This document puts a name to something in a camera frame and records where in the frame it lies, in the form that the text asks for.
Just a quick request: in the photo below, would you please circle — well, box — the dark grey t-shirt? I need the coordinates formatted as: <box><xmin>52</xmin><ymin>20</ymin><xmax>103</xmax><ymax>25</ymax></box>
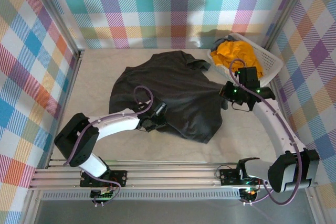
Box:
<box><xmin>109</xmin><ymin>52</ymin><xmax>228</xmax><ymax>145</ymax></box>

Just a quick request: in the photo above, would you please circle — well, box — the thin metal rod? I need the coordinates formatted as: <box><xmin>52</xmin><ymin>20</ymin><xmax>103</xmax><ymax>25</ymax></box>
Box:
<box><xmin>114</xmin><ymin>159</ymin><xmax>208</xmax><ymax>164</ymax></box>

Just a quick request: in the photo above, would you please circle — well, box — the yellow t-shirt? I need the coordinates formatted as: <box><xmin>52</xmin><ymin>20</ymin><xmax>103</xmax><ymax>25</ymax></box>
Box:
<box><xmin>209</xmin><ymin>40</ymin><xmax>265</xmax><ymax>80</ymax></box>

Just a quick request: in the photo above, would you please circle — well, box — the blue-grey t-shirt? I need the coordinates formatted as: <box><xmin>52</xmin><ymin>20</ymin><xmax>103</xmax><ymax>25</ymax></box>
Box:
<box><xmin>213</xmin><ymin>35</ymin><xmax>246</xmax><ymax>51</ymax></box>

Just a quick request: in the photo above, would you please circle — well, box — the white plastic laundry basket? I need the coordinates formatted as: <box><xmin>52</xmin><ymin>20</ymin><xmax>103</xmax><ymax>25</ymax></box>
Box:
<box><xmin>207</xmin><ymin>33</ymin><xmax>284</xmax><ymax>90</ymax></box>

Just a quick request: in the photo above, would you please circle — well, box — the grey metal base panel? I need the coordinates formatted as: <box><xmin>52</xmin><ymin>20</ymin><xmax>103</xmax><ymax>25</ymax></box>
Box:
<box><xmin>33</xmin><ymin>199</ymin><xmax>317</xmax><ymax>224</ymax></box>

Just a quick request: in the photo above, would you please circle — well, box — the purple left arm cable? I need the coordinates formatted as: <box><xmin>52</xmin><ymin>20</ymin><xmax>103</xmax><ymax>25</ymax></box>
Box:
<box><xmin>62</xmin><ymin>85</ymin><xmax>155</xmax><ymax>208</ymax></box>

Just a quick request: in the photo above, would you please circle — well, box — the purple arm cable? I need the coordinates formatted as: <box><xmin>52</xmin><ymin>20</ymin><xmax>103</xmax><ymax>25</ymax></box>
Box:
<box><xmin>62</xmin><ymin>85</ymin><xmax>155</xmax><ymax>208</ymax></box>
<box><xmin>229</xmin><ymin>59</ymin><xmax>302</xmax><ymax>206</ymax></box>

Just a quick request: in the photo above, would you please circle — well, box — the aluminium frame rail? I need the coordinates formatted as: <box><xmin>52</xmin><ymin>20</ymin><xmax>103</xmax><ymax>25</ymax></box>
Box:
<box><xmin>28</xmin><ymin>162</ymin><xmax>320</xmax><ymax>190</ymax></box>

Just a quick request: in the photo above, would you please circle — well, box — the slotted grey cable duct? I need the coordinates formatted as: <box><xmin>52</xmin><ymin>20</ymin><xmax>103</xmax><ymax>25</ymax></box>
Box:
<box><xmin>41</xmin><ymin>191</ymin><xmax>242</xmax><ymax>201</ymax></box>

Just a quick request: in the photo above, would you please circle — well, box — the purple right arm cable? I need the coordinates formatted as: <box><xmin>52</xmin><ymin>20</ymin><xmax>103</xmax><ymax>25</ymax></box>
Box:
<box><xmin>229</xmin><ymin>59</ymin><xmax>302</xmax><ymax>206</ymax></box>

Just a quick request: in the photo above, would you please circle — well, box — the aluminium frame post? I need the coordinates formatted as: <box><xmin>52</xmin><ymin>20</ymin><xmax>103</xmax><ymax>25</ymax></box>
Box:
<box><xmin>262</xmin><ymin>0</ymin><xmax>314</xmax><ymax>49</ymax></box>
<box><xmin>25</xmin><ymin>0</ymin><xmax>85</xmax><ymax>57</ymax></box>

